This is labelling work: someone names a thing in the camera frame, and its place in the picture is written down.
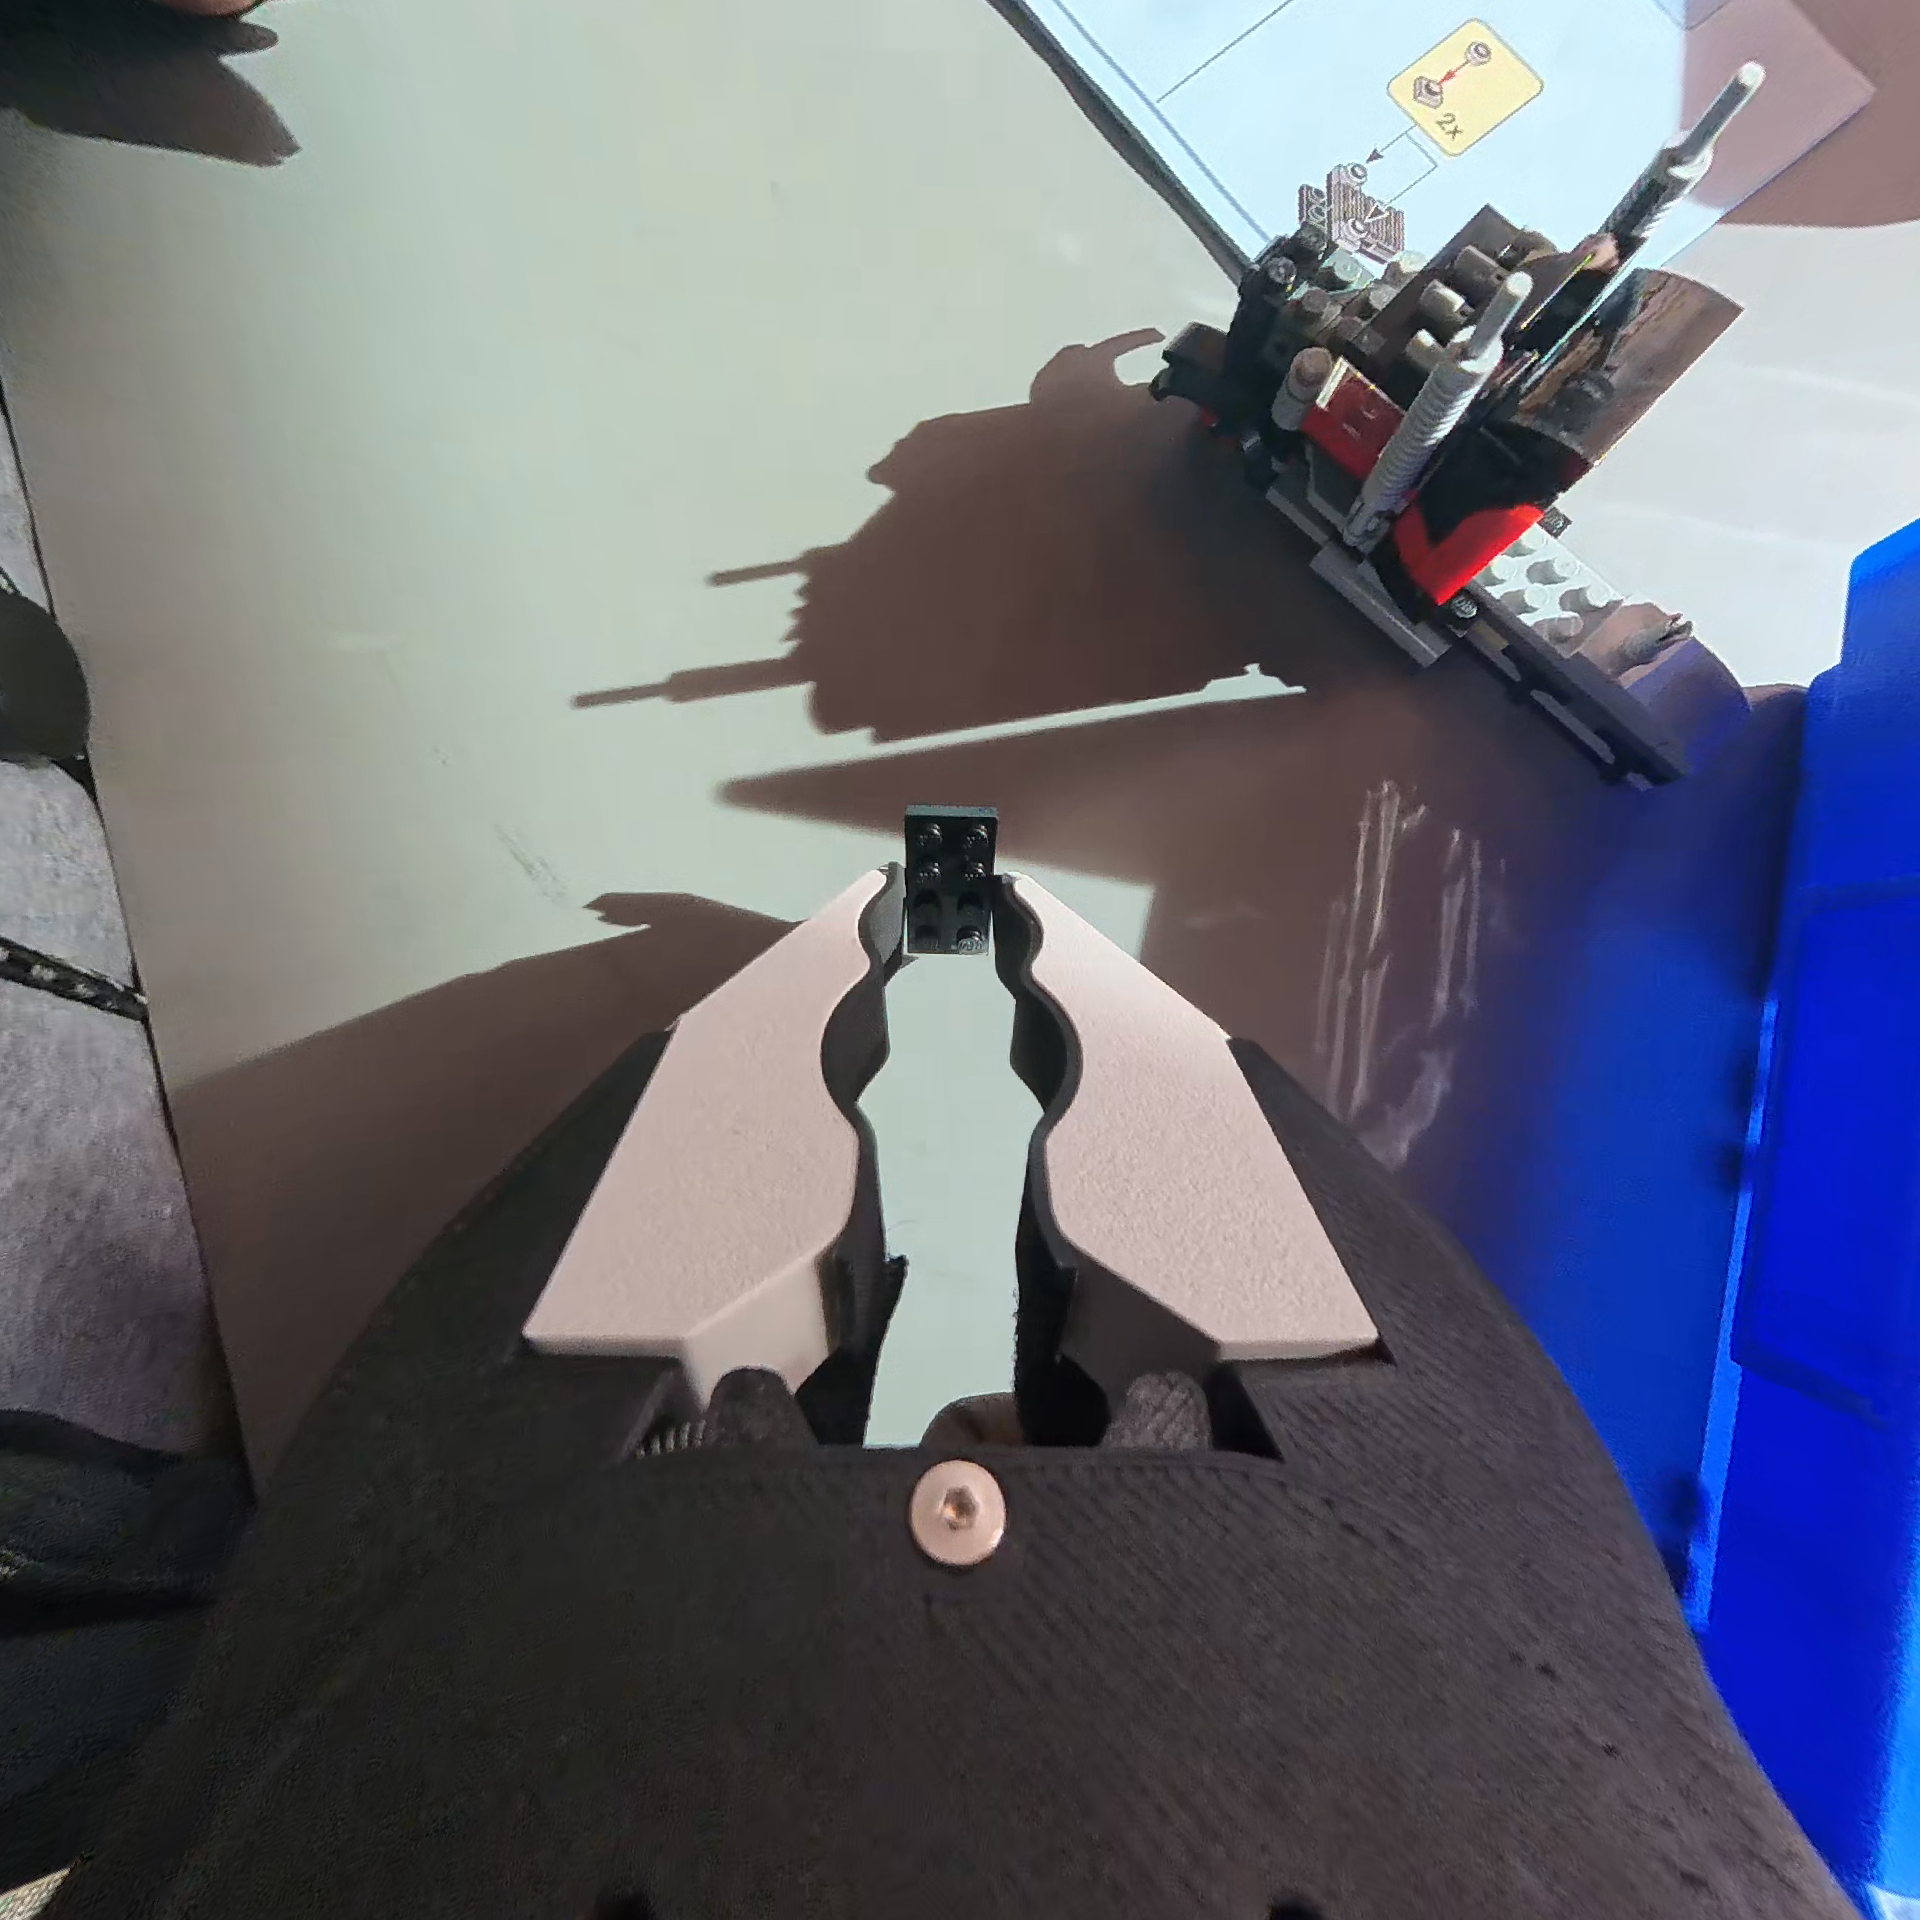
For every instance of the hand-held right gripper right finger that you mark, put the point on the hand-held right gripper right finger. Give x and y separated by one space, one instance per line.
1185 1184

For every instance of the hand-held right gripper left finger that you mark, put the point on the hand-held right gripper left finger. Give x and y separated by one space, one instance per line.
721 1184

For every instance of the black studded brick plate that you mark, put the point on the black studded brick plate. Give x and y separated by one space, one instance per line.
950 840

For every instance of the blue plastic bin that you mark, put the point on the blue plastic bin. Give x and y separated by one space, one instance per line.
1844 1050

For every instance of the toy brick truck model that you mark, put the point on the toy brick truck model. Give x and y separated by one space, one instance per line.
1440 451

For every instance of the grey hoodie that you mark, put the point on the grey hoodie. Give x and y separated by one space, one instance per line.
91 1201

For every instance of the black jacket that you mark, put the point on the black jacket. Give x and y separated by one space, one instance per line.
91 1621

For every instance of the light blue instruction booklet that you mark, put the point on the light blue instruction booklet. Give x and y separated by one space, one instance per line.
1274 91

